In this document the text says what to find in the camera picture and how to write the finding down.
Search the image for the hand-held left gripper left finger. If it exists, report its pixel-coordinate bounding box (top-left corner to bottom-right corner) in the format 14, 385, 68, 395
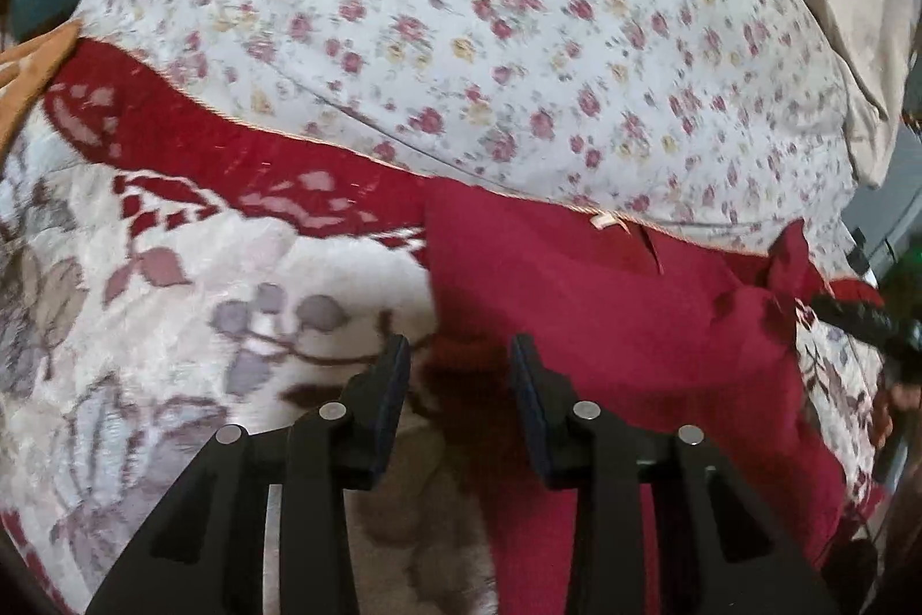
85, 333, 413, 615

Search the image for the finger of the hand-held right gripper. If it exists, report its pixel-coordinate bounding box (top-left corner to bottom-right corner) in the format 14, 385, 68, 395
810, 289, 922, 365

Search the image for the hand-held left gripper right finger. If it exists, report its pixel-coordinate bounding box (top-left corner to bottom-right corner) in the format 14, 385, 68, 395
508, 333, 842, 615

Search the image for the dark red garment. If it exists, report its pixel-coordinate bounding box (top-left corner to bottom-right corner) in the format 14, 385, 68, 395
421, 183, 851, 615

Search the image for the grey cabinet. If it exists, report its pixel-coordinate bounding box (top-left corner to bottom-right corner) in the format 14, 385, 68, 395
842, 118, 922, 277

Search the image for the red and white floral blanket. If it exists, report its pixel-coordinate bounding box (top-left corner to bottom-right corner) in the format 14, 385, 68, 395
0, 35, 909, 615

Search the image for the floral print quilt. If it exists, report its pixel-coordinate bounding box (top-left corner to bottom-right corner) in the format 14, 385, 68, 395
75, 0, 861, 259

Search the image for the orange checkered mat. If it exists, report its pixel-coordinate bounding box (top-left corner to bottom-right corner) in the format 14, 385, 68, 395
0, 20, 84, 162

